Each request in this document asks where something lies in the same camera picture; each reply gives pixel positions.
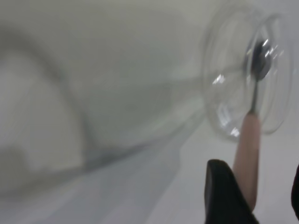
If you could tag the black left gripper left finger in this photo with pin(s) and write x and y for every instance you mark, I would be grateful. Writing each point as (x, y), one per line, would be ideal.
(222, 193)

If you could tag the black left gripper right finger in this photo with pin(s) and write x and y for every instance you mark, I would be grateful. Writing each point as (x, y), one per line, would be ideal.
(295, 186)

